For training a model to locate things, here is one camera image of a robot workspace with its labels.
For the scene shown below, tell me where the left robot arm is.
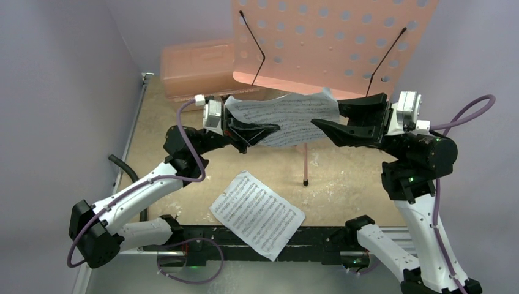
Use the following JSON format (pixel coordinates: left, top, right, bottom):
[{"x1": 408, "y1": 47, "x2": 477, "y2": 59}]
[{"x1": 66, "y1": 97, "x2": 281, "y2": 268}]

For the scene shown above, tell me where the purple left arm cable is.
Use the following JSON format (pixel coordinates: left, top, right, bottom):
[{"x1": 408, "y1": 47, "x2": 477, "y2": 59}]
[{"x1": 67, "y1": 97, "x2": 225, "y2": 284}]

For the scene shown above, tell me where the pink plastic storage box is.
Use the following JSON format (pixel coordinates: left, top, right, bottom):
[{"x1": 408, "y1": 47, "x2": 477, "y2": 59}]
[{"x1": 160, "y1": 39, "x2": 252, "y2": 101}]

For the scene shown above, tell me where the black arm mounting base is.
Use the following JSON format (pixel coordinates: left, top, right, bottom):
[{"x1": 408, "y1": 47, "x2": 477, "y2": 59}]
[{"x1": 138, "y1": 225, "x2": 384, "y2": 269}]

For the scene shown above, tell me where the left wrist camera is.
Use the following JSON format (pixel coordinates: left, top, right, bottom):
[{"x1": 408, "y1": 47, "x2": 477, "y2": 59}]
[{"x1": 194, "y1": 94, "x2": 223, "y2": 135}]

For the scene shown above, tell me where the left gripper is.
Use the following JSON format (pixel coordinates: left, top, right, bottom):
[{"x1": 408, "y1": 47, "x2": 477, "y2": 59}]
[{"x1": 194, "y1": 105, "x2": 280, "y2": 156}]

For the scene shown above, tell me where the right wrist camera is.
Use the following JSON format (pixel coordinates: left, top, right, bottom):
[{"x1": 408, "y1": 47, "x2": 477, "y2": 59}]
[{"x1": 396, "y1": 91, "x2": 430, "y2": 134}]

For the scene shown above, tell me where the aluminium table frame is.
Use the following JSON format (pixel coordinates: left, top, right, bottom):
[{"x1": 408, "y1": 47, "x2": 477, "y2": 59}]
[{"x1": 72, "y1": 73, "x2": 453, "y2": 294}]

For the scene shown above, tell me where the sheet music page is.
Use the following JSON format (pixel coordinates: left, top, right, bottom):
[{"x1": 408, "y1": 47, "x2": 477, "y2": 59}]
[
  {"x1": 209, "y1": 171, "x2": 305, "y2": 262},
  {"x1": 225, "y1": 88, "x2": 340, "y2": 147}
]

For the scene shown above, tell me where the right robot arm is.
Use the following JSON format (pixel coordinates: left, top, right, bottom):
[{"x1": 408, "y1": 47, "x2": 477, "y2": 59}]
[{"x1": 312, "y1": 91, "x2": 482, "y2": 293}]

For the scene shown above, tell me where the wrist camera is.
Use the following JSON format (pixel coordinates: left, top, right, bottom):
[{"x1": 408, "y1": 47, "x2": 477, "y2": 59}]
[
  {"x1": 396, "y1": 91, "x2": 430, "y2": 134},
  {"x1": 194, "y1": 94, "x2": 223, "y2": 135}
]

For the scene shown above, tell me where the pink music stand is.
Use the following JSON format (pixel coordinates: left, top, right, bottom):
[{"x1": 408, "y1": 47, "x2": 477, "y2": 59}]
[{"x1": 231, "y1": 0, "x2": 441, "y2": 187}]

